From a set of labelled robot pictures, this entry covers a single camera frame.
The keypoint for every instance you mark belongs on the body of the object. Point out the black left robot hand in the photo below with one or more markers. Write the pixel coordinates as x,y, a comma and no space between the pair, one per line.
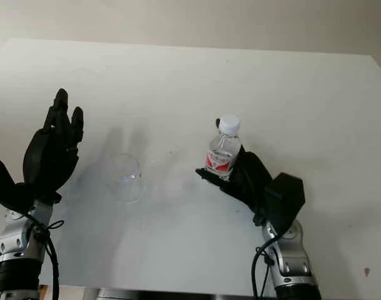
47,159

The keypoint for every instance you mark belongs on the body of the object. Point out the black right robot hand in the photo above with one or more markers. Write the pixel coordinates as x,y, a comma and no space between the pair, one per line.
250,178

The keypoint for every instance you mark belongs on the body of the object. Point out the clear red-label water bottle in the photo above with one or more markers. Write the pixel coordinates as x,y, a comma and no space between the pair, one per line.
223,150

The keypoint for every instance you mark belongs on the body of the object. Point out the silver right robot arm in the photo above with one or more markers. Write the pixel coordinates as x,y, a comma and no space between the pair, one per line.
293,268

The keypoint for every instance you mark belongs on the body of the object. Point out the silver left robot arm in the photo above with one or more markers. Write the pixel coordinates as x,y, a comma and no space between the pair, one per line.
12,247

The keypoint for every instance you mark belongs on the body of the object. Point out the clear plastic cup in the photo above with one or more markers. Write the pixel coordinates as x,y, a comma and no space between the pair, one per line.
125,181

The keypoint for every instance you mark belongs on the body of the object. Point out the grey robot torso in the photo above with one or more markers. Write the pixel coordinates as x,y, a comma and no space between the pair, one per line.
121,295

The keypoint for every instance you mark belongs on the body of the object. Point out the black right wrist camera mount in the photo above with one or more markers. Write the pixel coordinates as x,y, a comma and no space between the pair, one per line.
284,200

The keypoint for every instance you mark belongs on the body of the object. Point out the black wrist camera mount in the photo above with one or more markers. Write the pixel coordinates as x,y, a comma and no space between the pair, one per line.
3,184
284,200

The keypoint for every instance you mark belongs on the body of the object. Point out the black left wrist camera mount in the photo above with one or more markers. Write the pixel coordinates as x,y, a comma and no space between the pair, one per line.
3,184

